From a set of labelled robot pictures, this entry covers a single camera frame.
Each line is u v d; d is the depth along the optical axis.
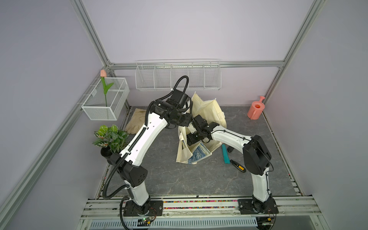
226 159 0.91
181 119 0.64
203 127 0.71
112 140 0.75
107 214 0.74
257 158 0.51
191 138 0.81
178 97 0.55
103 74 0.83
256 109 1.05
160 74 1.05
